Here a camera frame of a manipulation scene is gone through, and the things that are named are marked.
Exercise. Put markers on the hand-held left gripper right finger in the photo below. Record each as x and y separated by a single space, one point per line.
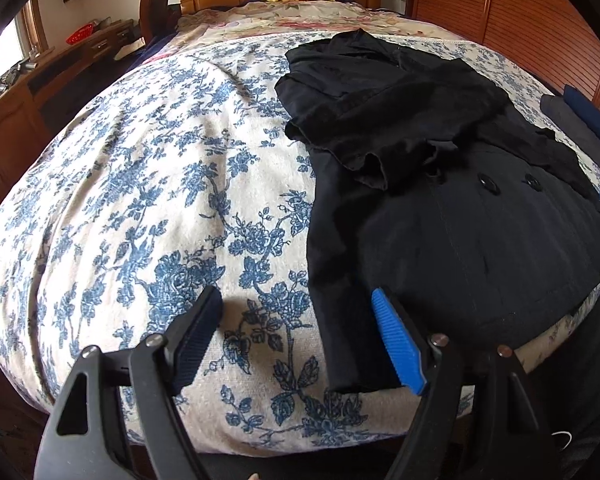
397 340

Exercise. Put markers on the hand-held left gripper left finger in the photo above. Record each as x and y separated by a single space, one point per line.
195 340

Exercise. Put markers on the black double-breasted coat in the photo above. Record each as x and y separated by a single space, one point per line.
455 240

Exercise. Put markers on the grey folded cloth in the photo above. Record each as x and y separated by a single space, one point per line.
565 121

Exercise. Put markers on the blue folded cloth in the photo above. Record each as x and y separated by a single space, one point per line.
592 110

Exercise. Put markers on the blue floral bedspread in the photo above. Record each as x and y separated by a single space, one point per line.
130 200

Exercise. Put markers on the wooden louvered wardrobe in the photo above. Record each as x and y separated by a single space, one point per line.
530 20

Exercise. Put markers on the wooden desk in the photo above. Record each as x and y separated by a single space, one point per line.
10 130

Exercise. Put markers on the black tools on desk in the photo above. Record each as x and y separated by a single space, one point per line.
10 77

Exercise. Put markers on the red bowl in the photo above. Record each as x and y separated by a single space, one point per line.
80 35

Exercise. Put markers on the pink floral blanket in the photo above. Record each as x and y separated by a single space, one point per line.
260 20

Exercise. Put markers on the dark wooden chair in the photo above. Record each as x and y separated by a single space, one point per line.
155 10

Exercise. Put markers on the wood-framed window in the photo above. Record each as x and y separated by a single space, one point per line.
10 45

